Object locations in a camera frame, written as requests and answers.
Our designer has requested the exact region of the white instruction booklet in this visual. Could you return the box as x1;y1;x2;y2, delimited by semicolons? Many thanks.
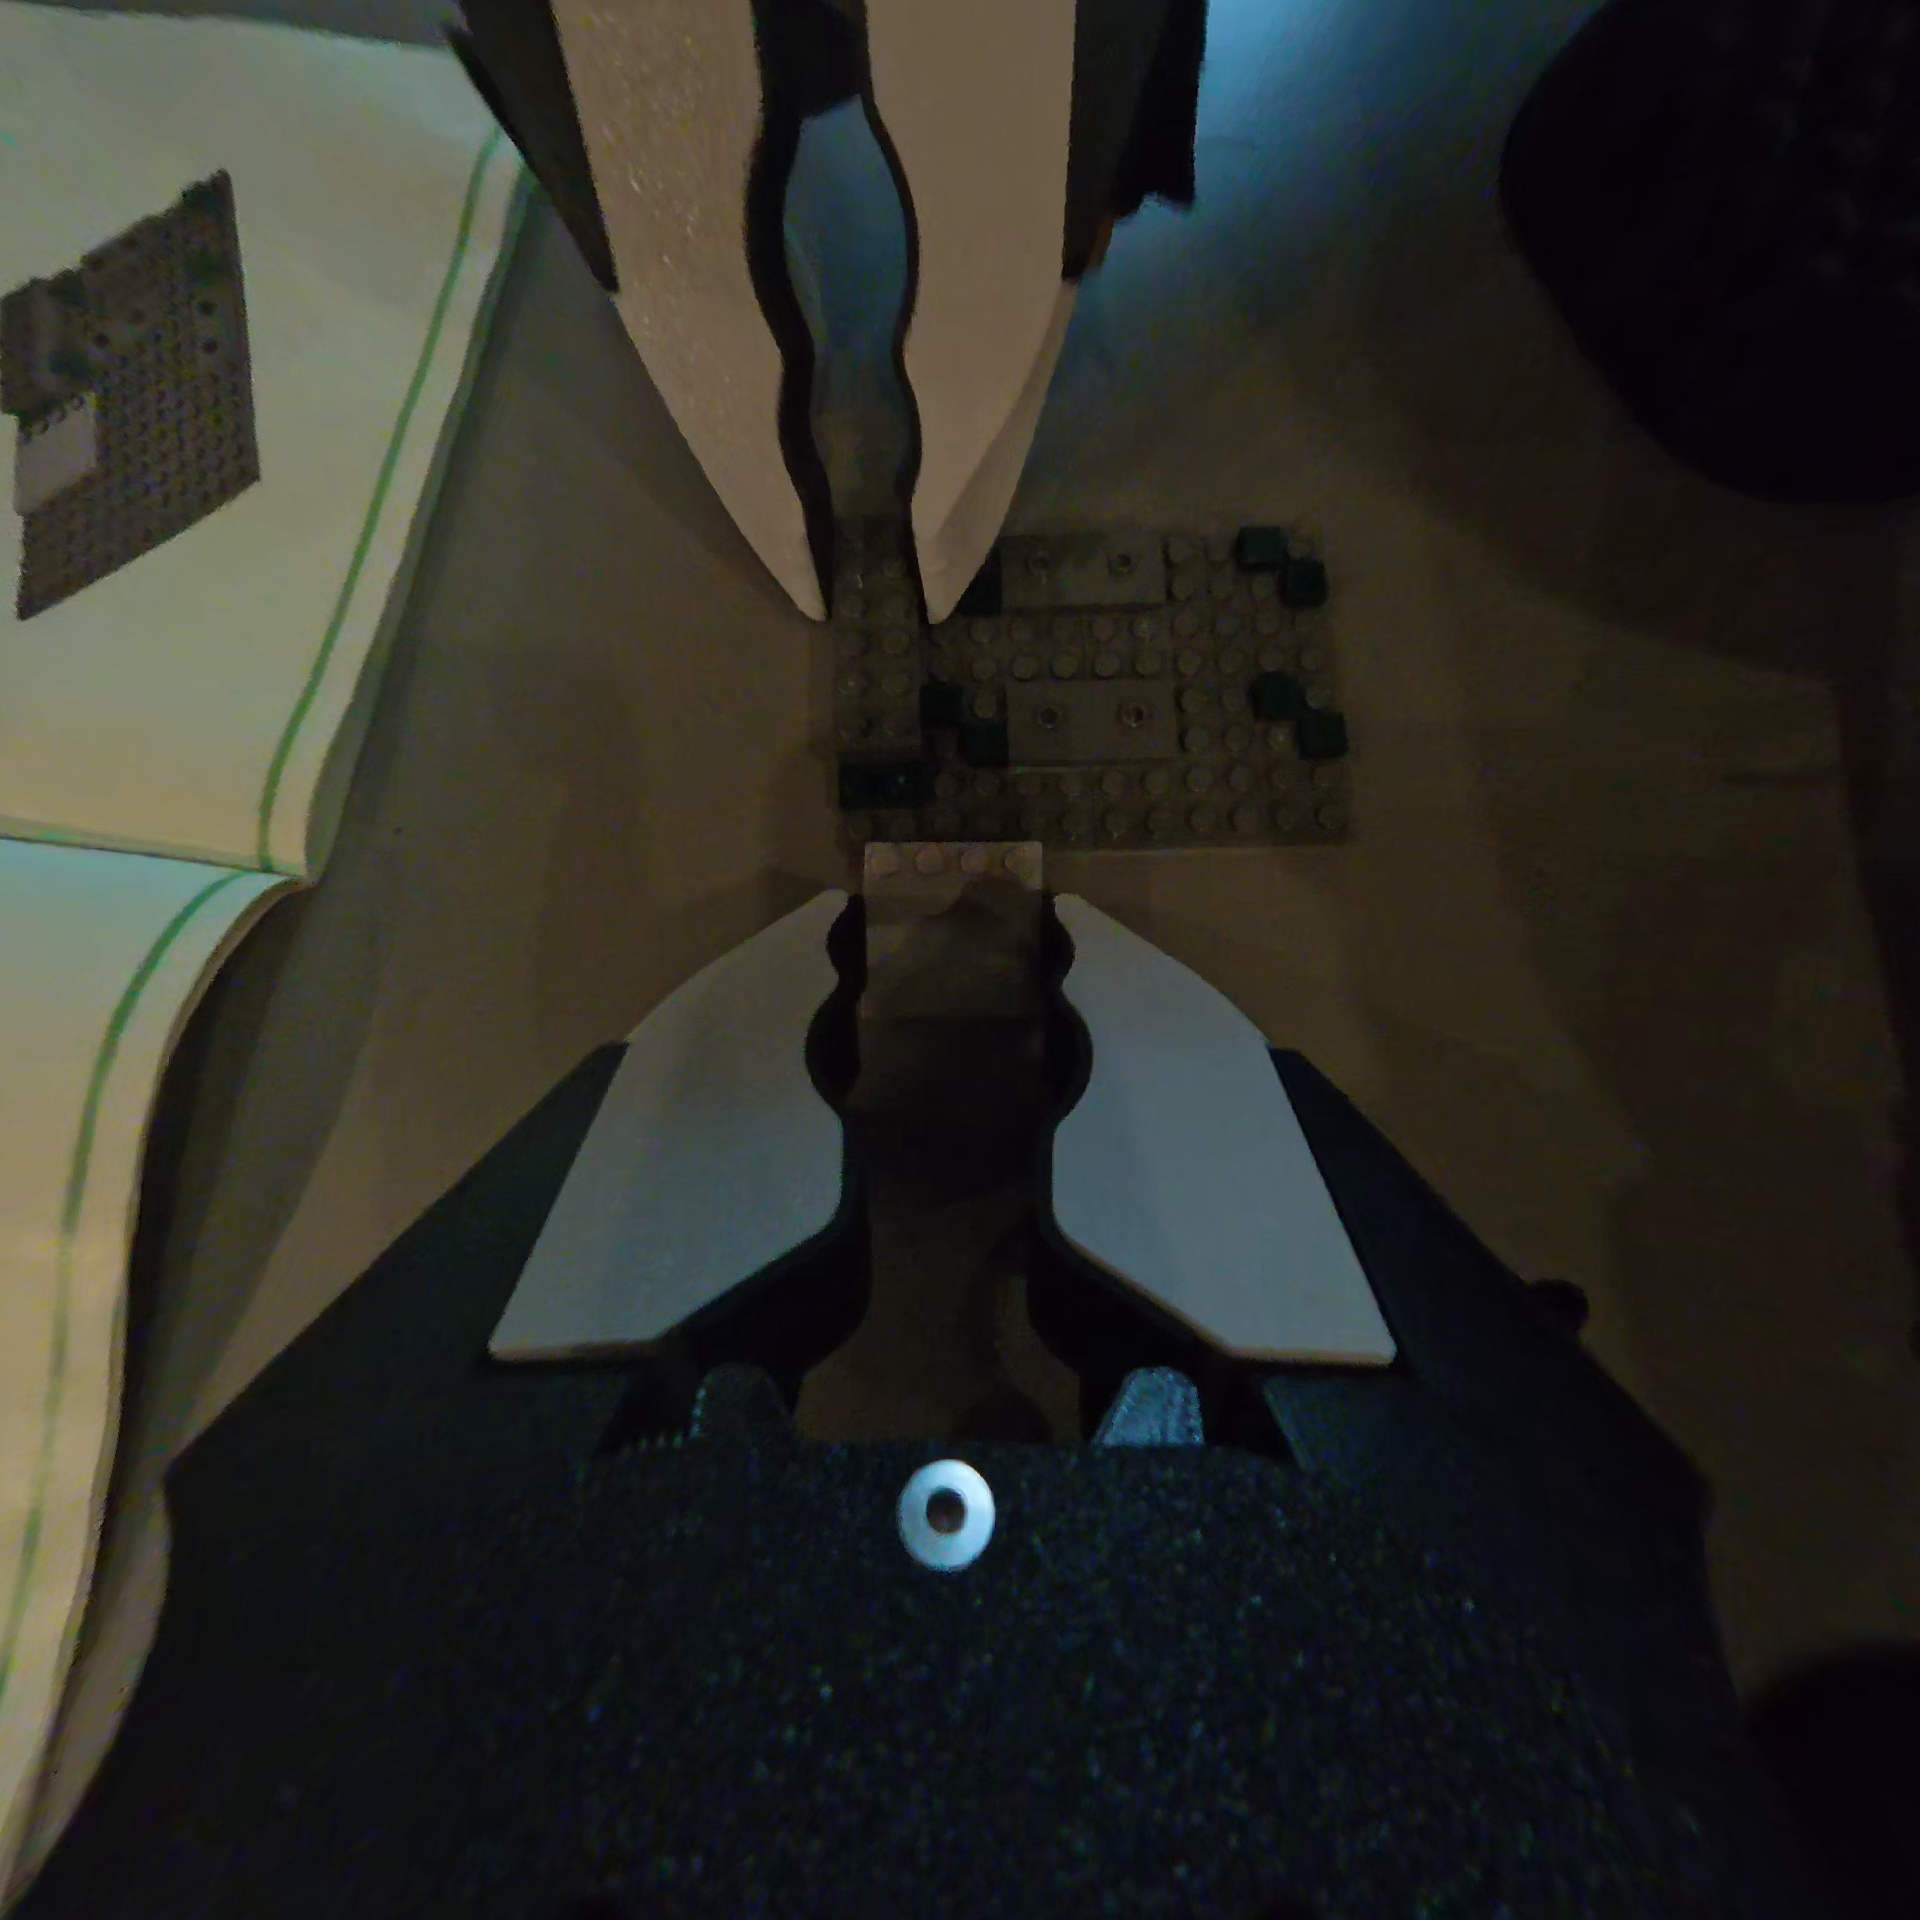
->
0;0;536;1855

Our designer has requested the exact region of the light grey square plate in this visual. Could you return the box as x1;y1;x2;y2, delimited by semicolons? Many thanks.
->
861;840;1046;1023

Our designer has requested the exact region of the grey long building brick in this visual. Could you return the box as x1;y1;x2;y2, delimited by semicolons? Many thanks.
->
836;518;928;755

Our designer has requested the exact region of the black honeycomb cushion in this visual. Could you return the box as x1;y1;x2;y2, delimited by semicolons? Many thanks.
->
1500;0;1920;506

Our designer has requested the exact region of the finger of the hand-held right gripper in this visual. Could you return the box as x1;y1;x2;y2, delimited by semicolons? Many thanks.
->
864;0;1086;626
549;0;836;625

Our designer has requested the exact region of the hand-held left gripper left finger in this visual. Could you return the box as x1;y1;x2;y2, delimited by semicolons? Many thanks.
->
488;888;869;1366

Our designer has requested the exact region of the grey studded building baseplate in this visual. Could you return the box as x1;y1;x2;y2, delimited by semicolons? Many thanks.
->
831;518;1352;849

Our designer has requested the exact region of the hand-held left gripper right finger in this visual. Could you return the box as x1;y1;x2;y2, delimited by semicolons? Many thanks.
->
1025;896;1401;1367

